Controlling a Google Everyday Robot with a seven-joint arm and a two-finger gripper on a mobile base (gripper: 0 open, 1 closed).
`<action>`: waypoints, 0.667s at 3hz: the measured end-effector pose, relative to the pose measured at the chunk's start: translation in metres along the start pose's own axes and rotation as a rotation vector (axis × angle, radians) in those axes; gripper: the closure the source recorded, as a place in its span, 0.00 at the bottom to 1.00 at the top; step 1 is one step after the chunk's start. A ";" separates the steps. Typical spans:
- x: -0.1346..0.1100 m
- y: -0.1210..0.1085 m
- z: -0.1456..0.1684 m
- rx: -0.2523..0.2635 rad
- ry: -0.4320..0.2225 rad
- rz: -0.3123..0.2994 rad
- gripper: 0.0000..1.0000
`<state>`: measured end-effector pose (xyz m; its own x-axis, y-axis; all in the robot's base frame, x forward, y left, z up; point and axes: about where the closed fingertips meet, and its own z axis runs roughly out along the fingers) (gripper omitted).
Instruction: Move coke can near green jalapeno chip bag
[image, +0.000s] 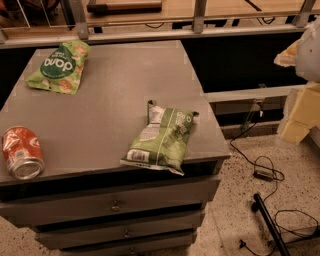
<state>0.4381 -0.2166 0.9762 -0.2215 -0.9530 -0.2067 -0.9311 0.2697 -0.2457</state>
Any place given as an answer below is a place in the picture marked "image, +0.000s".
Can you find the green apple chip bag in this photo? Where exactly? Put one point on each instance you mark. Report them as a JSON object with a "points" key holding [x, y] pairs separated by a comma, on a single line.
{"points": [[62, 70]]}

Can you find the grey drawer cabinet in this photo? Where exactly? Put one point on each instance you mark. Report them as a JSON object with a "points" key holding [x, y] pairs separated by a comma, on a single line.
{"points": [[86, 203]]}

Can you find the dark wooden bench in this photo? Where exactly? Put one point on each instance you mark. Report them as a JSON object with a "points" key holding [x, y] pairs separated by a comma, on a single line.
{"points": [[112, 7]]}

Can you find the metal railing frame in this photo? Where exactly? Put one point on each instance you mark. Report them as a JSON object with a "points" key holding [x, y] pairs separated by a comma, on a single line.
{"points": [[178, 19]]}

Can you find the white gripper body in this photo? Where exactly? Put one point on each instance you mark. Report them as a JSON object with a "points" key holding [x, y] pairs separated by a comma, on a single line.
{"points": [[310, 53]]}

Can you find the black power adapter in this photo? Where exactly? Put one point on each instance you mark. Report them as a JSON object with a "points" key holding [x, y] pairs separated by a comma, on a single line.
{"points": [[263, 175]]}

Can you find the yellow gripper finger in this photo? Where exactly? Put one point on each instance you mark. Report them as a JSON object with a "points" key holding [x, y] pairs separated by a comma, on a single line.
{"points": [[301, 113], [287, 57]]}

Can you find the green jalapeno chip bag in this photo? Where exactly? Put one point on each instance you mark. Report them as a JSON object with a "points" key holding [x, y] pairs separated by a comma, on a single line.
{"points": [[162, 143]]}

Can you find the black floor stand pole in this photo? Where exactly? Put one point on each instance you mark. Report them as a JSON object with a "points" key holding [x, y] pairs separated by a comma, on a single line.
{"points": [[259, 205]]}

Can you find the red coke can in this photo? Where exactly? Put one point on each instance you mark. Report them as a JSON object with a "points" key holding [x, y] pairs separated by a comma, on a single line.
{"points": [[22, 153]]}

